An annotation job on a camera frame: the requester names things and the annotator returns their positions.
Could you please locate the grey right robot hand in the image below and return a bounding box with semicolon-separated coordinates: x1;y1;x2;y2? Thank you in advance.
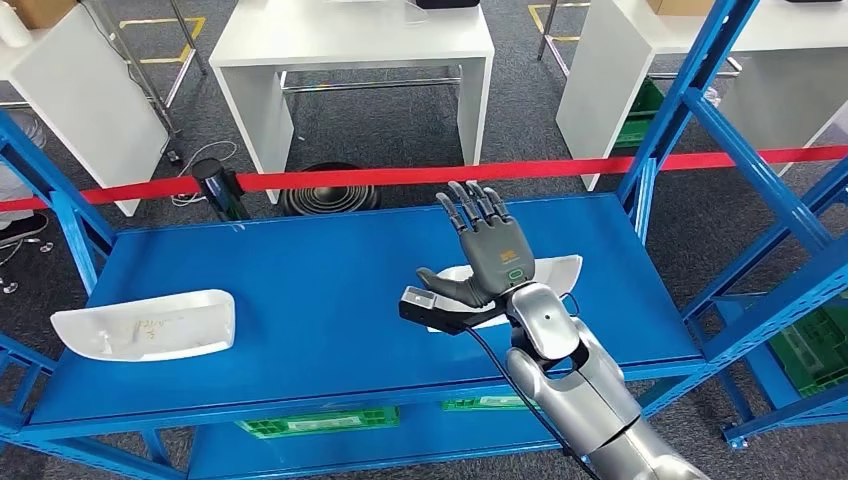
416;180;537;310

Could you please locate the white plastic mirror housing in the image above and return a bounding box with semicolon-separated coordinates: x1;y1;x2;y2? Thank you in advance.
50;288;237;364
425;254;584;335

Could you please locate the blue metal shelf rack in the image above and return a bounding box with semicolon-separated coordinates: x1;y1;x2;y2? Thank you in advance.
0;0;848;480
685;291;848;453

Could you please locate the red barrier belt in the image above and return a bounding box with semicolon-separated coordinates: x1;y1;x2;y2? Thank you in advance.
0;144;848;215

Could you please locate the green plastic crate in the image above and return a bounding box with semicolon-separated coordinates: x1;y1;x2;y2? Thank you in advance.
235;406;401;441
612;76;666;149
441;395;541;413
768;301;848;399

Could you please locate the black round stanchion base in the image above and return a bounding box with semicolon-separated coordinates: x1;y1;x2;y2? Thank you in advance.
279;162;384;218

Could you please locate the brown cardboard box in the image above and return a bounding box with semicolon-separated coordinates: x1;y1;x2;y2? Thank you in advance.
645;0;718;17
7;0;79;31

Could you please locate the person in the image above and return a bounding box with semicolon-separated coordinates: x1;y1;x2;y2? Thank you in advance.
0;109;51;246

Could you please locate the chrome office chair base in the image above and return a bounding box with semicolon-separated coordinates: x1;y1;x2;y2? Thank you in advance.
0;221;56;296

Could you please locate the white roll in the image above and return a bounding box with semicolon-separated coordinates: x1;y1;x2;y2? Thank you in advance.
0;3;33;49

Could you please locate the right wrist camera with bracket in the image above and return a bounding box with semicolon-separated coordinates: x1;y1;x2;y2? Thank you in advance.
398;286;515;336

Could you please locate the black camera cable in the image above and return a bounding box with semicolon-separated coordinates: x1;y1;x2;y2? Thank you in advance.
463;324;601;480

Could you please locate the black stanchion post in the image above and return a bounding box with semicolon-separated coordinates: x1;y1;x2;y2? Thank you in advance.
190;157;252;223

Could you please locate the white floor cable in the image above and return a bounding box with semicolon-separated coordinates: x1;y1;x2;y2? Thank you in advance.
170;140;238;208

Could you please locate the chrome table frame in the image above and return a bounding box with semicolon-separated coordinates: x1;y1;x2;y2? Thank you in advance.
82;0;208;167

